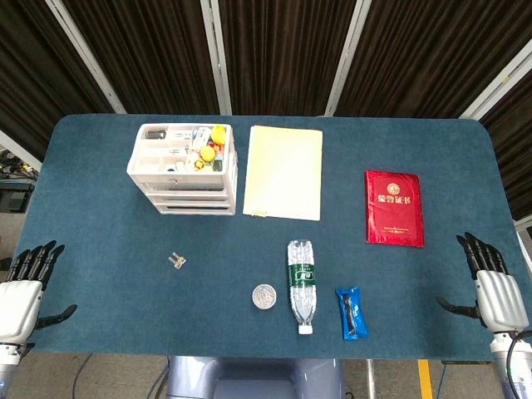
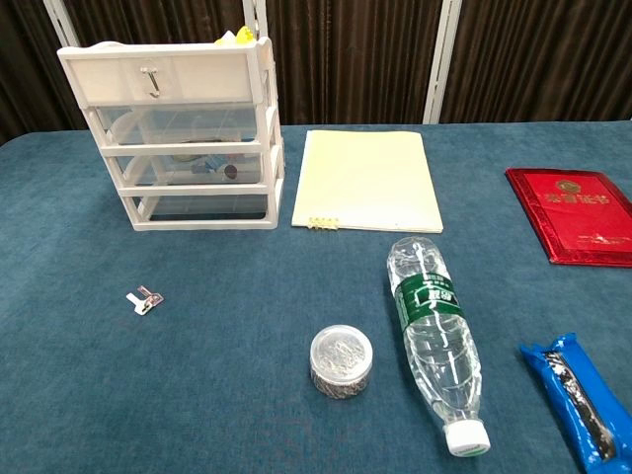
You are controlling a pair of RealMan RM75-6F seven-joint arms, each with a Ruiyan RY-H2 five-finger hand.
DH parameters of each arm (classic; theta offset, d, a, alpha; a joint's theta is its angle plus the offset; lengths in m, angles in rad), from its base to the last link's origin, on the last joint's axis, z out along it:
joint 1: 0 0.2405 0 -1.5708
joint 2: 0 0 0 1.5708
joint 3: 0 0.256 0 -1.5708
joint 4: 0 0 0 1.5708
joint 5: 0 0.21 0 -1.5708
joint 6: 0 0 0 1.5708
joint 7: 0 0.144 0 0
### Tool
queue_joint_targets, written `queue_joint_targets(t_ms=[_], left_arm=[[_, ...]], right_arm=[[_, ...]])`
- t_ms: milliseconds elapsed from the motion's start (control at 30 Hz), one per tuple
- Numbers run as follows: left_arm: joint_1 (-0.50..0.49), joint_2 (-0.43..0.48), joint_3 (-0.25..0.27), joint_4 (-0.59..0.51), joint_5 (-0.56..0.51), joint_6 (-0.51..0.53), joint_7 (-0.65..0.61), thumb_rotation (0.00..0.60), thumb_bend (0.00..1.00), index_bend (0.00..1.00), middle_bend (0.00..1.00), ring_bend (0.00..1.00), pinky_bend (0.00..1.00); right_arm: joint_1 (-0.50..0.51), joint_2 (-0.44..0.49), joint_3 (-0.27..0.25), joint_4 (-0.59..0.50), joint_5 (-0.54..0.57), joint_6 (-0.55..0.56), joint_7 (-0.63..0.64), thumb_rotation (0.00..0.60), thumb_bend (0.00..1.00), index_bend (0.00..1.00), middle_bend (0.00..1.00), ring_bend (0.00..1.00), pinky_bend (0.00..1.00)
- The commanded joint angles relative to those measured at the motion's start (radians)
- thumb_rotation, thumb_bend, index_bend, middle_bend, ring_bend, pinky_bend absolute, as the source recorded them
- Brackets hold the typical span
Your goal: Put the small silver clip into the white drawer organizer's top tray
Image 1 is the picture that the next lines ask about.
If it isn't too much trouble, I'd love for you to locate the red certificate book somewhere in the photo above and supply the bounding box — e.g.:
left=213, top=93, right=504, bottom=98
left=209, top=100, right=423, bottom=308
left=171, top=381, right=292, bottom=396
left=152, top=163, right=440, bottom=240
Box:
left=364, top=169, right=426, bottom=249

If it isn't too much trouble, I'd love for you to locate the clear plastic drawer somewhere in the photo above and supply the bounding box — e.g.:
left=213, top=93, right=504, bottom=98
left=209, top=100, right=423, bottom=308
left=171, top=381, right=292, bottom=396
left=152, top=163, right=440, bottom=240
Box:
left=139, top=176, right=234, bottom=193
left=147, top=193, right=234, bottom=205
left=160, top=203, right=236, bottom=215

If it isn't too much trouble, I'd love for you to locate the blue snack packet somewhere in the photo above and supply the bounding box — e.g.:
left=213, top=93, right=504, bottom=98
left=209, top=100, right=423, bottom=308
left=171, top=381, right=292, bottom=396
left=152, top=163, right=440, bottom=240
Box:
left=334, top=286, right=370, bottom=342

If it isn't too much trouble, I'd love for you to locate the dark brown pleated curtain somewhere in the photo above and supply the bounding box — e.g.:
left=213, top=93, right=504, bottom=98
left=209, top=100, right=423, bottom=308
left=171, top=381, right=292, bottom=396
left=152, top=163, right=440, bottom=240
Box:
left=336, top=0, right=532, bottom=120
left=0, top=0, right=113, bottom=161
left=62, top=0, right=221, bottom=116
left=218, top=0, right=358, bottom=116
left=477, top=82, right=532, bottom=221

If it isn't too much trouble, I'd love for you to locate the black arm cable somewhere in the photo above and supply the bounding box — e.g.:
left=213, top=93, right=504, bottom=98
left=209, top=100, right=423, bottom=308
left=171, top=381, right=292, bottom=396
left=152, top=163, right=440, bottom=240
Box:
left=505, top=330, right=532, bottom=399

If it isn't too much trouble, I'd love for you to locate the pale yellow paper folder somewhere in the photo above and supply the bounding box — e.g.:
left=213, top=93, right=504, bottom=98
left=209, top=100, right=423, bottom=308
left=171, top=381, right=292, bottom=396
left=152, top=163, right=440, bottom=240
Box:
left=242, top=125, right=324, bottom=222

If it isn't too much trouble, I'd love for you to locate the white plastic drawer organizer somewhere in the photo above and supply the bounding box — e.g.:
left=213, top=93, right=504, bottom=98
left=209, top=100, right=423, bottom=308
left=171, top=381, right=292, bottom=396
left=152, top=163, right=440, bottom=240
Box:
left=126, top=122, right=239, bottom=216

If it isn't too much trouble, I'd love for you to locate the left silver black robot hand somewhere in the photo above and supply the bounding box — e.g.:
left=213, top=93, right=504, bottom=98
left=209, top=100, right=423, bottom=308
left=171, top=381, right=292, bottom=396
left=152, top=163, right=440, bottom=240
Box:
left=0, top=239, right=78, bottom=346

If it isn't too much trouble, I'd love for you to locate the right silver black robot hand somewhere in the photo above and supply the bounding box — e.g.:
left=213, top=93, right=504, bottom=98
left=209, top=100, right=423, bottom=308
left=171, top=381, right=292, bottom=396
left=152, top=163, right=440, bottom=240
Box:
left=435, top=231, right=531, bottom=333

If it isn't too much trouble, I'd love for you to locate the white aluminium frame post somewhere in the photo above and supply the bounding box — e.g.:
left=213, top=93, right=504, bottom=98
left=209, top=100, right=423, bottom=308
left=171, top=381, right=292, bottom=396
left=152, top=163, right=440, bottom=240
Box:
left=200, top=0, right=233, bottom=116
left=45, top=0, right=128, bottom=114
left=323, top=0, right=372, bottom=117
left=0, top=129, right=42, bottom=172
left=459, top=39, right=532, bottom=121

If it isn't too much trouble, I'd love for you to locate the black equipment box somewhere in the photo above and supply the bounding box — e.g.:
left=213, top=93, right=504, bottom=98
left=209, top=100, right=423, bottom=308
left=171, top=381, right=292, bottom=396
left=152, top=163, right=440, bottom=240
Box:
left=0, top=182, right=35, bottom=214

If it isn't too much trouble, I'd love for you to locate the grey table leg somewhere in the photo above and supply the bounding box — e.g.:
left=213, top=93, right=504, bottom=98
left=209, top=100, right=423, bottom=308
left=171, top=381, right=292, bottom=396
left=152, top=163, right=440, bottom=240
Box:
left=365, top=360, right=377, bottom=399

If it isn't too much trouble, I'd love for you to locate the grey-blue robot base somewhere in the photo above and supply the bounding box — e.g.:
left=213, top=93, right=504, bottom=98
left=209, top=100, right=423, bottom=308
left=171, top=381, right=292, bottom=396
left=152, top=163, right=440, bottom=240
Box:
left=165, top=356, right=346, bottom=399

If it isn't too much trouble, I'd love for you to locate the blue felt table cover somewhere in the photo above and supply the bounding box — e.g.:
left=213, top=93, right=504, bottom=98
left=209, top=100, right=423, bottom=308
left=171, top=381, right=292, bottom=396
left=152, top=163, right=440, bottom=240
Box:
left=7, top=114, right=532, bottom=362

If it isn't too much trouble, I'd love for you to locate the clear water bottle green label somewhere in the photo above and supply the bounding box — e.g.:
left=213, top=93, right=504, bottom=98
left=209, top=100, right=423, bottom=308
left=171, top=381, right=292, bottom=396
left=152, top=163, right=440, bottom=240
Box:
left=286, top=239, right=318, bottom=336

